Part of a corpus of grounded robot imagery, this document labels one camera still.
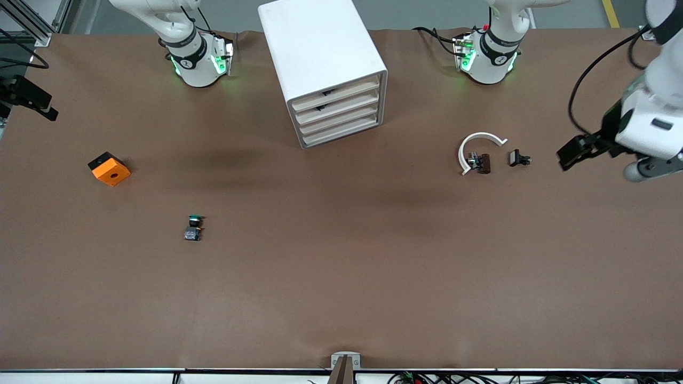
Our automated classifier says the orange and black button box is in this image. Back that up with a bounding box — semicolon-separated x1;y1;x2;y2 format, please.
88;151;131;187

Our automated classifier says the white drawer cabinet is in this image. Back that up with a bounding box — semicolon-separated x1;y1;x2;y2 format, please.
258;0;388;150

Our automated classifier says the brown terminal block part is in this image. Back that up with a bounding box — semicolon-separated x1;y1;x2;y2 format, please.
467;153;491;175

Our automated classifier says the white curved plastic part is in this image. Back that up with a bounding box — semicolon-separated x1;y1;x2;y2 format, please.
458;132;508;176

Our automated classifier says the yellow floor tape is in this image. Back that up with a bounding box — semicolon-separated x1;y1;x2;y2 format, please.
602;0;621;29

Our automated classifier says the brown table cover sheet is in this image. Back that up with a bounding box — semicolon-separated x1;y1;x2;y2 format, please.
0;28;683;371

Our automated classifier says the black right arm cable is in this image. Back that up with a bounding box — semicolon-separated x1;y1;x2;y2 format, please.
0;29;50;70

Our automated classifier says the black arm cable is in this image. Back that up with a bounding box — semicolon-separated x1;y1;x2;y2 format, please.
568;27;650;135
0;29;50;70

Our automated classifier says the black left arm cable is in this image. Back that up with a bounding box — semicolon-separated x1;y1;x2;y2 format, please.
568;27;650;135

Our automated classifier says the black base cable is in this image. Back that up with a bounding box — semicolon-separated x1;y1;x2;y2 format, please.
412;26;460;57

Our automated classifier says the green push button switch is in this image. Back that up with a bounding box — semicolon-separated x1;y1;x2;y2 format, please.
184;214;205;242

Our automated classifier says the black cable bundle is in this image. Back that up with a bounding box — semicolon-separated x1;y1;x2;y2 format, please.
388;372;683;384

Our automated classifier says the white table edge rail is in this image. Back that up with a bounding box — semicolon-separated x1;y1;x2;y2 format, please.
0;368;683;384

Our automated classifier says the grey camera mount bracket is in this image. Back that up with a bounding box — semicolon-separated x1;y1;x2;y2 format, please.
328;352;361;384

